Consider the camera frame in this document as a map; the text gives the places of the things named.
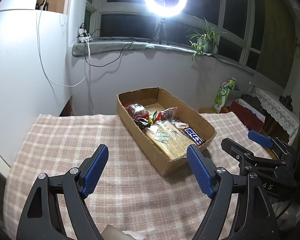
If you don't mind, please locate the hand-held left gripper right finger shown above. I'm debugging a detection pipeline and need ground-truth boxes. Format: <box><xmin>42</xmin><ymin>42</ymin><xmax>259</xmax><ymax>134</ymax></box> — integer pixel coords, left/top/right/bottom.
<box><xmin>187</xmin><ymin>145</ymin><xmax>278</xmax><ymax>240</ymax></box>

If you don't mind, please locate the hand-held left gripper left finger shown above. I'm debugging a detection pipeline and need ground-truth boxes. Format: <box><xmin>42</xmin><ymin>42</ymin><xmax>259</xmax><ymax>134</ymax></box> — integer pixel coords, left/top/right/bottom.
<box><xmin>16</xmin><ymin>144</ymin><xmax>109</xmax><ymax>240</ymax></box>

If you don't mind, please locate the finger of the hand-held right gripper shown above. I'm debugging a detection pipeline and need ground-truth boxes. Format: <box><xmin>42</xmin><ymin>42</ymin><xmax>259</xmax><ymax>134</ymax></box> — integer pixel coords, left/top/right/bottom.
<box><xmin>247</xmin><ymin>130</ymin><xmax>295</xmax><ymax>156</ymax></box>
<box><xmin>221</xmin><ymin>137</ymin><xmax>283</xmax><ymax>170</ymax></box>

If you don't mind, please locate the dark chocolate bar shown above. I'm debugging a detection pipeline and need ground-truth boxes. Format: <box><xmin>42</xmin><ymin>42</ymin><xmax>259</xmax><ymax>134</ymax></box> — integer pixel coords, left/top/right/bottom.
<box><xmin>181</xmin><ymin>127</ymin><xmax>205</xmax><ymax>147</ymax></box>

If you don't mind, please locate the tan packet with green labels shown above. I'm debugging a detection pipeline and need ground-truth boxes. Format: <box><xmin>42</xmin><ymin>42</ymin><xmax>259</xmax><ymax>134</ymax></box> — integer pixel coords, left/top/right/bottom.
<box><xmin>143</xmin><ymin>119</ymin><xmax>196</xmax><ymax>161</ymax></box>

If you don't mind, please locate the brown cardboard box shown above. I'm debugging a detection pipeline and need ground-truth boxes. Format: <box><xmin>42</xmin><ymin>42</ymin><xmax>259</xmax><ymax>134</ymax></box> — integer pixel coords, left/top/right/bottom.
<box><xmin>116</xmin><ymin>87</ymin><xmax>217</xmax><ymax>177</ymax></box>

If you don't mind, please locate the black white-print snack packet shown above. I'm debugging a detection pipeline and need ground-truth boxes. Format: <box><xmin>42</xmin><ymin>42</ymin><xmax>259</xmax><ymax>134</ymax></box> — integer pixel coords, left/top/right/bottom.
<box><xmin>134</xmin><ymin>116</ymin><xmax>152</xmax><ymax>130</ymax></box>

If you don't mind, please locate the clear packet with round snack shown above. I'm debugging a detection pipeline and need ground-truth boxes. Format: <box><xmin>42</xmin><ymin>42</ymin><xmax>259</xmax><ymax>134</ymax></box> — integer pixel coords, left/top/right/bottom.
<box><xmin>155</xmin><ymin>107</ymin><xmax>178</xmax><ymax>120</ymax></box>

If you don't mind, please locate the red-edged dark snack packet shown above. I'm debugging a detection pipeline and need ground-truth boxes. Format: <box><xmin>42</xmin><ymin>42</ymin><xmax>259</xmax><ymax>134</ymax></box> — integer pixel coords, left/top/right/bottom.
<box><xmin>124</xmin><ymin>103</ymin><xmax>148</xmax><ymax>120</ymax></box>

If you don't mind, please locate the large red box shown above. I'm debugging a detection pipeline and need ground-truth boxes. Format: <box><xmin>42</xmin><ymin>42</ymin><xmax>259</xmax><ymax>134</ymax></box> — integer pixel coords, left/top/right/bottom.
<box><xmin>229</xmin><ymin>99</ymin><xmax>266</xmax><ymax>133</ymax></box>

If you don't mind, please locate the white lace cloth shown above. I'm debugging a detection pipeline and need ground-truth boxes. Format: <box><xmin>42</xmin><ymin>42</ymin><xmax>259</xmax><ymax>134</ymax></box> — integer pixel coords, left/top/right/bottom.
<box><xmin>249</xmin><ymin>86</ymin><xmax>300</xmax><ymax>140</ymax></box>

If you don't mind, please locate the checked tablecloth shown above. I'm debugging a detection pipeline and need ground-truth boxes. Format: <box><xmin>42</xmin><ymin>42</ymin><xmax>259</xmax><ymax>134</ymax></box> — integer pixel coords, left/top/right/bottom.
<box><xmin>4</xmin><ymin>112</ymin><xmax>278</xmax><ymax>240</ymax></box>

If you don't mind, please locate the small black device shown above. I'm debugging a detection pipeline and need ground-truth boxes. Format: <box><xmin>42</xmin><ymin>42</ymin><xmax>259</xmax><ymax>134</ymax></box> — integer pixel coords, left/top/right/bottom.
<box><xmin>279</xmin><ymin>95</ymin><xmax>294</xmax><ymax>112</ymax></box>

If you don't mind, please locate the green carton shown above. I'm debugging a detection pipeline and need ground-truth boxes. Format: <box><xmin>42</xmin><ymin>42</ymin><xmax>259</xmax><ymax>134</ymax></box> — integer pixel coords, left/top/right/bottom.
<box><xmin>212</xmin><ymin>77</ymin><xmax>237</xmax><ymax>114</ymax></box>

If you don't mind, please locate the olive curtain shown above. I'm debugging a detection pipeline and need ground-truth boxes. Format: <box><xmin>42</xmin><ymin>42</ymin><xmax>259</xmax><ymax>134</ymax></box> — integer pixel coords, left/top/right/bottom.
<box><xmin>255</xmin><ymin>0</ymin><xmax>299</xmax><ymax>90</ymax></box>

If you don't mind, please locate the potted spider plant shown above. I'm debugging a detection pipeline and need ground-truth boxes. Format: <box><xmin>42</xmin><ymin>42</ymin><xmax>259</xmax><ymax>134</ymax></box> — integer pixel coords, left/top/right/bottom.
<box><xmin>186</xmin><ymin>17</ymin><xmax>228</xmax><ymax>61</ymax></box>

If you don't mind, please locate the white power strip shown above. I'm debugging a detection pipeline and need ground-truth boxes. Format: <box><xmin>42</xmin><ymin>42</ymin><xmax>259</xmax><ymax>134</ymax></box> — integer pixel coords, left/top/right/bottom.
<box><xmin>77</xmin><ymin>24</ymin><xmax>93</xmax><ymax>43</ymax></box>

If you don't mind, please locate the white cable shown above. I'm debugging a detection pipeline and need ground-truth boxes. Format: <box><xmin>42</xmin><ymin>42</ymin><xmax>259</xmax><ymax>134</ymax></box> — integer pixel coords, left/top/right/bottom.
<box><xmin>37</xmin><ymin>0</ymin><xmax>92</xmax><ymax>87</ymax></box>

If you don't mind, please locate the black cable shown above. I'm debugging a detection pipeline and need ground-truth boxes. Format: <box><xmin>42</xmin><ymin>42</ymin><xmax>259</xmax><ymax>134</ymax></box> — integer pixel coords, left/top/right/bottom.
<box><xmin>85</xmin><ymin>29</ymin><xmax>134</xmax><ymax>68</ymax></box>

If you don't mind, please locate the white window frame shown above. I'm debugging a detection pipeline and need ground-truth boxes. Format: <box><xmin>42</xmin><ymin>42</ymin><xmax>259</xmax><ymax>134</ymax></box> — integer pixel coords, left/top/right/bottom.
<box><xmin>85</xmin><ymin>0</ymin><xmax>265</xmax><ymax>70</ymax></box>

